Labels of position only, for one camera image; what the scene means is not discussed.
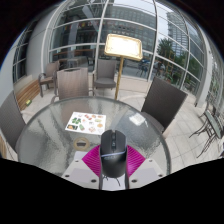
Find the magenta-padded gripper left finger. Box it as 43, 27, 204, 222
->
61, 144, 103, 191

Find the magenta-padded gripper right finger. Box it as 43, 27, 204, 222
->
124, 145, 167, 190

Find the black computer mouse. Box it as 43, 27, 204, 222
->
99, 129, 129, 179

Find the white printed mouse pad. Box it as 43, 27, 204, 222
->
73, 150, 156, 192

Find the laminated picture menu sheet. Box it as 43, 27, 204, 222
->
64, 111, 107, 136

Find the grey wicker chair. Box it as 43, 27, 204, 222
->
92, 58, 118, 98
50, 67, 96, 104
140, 76, 189, 134
0, 90, 27, 153

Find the green metal table set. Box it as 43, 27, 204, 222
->
189, 101, 224, 159

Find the wooden slat bench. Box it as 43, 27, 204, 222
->
14, 78, 42, 112
0, 133, 8, 160

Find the grey wicker armchair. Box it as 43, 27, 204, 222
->
37, 60, 61, 98

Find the gold menu sign stand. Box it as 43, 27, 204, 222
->
103, 33, 144, 101

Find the brass table hole ring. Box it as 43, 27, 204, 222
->
72, 137, 90, 151

